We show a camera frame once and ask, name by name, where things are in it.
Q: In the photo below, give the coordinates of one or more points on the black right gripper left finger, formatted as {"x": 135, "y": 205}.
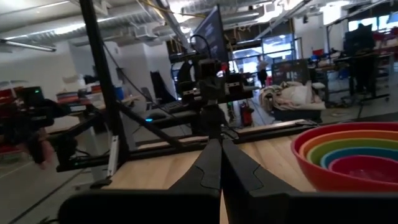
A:
{"x": 199, "y": 199}

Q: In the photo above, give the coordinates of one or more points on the black box with green light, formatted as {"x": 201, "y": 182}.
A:
{"x": 32, "y": 96}

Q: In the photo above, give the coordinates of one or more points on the ceiling light tube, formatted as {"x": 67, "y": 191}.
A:
{"x": 28, "y": 45}

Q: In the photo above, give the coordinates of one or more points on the small magenta bowl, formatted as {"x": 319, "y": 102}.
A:
{"x": 367, "y": 169}

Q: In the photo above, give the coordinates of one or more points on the black rolling cart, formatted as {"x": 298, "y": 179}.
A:
{"x": 289, "y": 71}

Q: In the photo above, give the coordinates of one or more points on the blue bowl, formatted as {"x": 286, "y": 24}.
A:
{"x": 348, "y": 153}

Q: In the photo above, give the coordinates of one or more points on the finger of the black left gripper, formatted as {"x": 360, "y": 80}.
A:
{"x": 206, "y": 119}
{"x": 219, "y": 119}

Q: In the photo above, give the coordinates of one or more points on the person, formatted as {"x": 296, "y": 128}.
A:
{"x": 360, "y": 43}
{"x": 262, "y": 73}
{"x": 25, "y": 130}

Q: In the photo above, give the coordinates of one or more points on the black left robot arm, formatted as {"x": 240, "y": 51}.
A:
{"x": 186, "y": 74}

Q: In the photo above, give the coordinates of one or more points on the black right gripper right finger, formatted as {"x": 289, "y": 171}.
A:
{"x": 264, "y": 202}

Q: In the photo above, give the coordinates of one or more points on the dark monitor screen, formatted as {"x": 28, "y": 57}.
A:
{"x": 211, "y": 31}

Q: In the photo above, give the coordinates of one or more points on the dark keyboard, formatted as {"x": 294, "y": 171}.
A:
{"x": 172, "y": 107}

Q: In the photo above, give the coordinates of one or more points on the black aluminium table frame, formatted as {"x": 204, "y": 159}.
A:
{"x": 99, "y": 77}

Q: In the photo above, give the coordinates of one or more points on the red fire extinguisher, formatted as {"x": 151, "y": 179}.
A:
{"x": 247, "y": 113}

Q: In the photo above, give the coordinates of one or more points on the pile of beige cloth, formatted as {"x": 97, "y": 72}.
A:
{"x": 292, "y": 96}

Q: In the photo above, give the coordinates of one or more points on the green bowl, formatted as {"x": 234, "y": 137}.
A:
{"x": 342, "y": 144}

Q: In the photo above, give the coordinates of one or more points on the black standing desk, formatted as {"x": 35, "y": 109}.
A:
{"x": 339, "y": 62}

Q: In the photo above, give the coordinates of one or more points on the orange bowl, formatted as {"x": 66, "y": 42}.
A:
{"x": 342, "y": 135}

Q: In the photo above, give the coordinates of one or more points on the large red bowl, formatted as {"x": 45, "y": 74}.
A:
{"x": 311, "y": 177}

